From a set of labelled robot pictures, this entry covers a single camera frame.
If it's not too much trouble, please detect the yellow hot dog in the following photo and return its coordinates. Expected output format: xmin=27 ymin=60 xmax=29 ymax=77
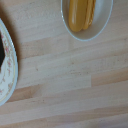
xmin=68 ymin=0 xmax=97 ymax=33

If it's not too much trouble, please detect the white ceramic bowl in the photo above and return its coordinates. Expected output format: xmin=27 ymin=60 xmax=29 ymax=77
xmin=60 ymin=0 xmax=114 ymax=42

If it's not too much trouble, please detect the white plate with floral rim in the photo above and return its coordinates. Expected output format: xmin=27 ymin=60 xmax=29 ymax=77
xmin=0 ymin=18 xmax=19 ymax=107

